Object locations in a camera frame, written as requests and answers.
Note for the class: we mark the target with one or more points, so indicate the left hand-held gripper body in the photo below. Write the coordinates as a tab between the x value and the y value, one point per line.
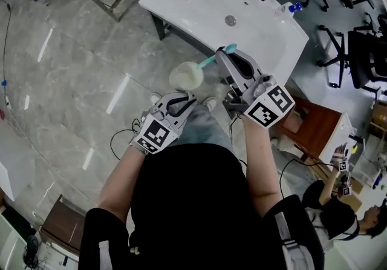
154	135

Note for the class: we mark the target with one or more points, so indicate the small round grey metal cap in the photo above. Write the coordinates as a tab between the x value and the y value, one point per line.
230	19

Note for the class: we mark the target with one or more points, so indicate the person's blue jeans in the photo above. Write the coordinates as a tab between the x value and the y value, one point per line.
202	129

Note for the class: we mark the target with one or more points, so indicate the teal toothbrush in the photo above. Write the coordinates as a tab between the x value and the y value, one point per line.
207	62

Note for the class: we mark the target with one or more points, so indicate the blue capped small bottle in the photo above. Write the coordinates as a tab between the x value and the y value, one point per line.
285	10

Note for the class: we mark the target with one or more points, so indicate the person's left white shoe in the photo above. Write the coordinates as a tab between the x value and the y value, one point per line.
155	99

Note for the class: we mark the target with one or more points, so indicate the person's right forearm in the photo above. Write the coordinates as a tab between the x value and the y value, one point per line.
260	166

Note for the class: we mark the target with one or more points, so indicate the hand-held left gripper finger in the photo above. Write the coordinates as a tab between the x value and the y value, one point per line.
163	102
183	117

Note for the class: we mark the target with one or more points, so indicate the person's right white shoe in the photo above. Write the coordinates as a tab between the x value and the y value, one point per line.
210	103

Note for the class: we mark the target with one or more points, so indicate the cardboard box with yellow label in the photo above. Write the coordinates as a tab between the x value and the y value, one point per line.
380	111

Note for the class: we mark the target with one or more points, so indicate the person's white shoe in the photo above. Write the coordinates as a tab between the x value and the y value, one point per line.
155	99
210	103

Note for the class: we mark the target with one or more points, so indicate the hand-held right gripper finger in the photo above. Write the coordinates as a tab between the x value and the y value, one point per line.
229	72
255	70

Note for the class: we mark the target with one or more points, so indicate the person's black shirt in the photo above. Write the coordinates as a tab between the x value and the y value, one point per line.
193	202

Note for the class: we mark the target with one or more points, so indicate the brown wooden sink cabinet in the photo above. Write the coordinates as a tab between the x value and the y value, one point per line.
317	129

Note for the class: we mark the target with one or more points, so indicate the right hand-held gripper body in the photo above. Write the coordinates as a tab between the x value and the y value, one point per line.
266	108

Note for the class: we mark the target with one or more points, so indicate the pale green plastic cup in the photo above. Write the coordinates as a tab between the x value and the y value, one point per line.
184	78

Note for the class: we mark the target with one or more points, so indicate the person's left forearm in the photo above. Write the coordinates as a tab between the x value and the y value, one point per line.
121	178

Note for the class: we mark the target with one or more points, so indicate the dark brown wooden cabinet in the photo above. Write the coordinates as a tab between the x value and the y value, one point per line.
63	226

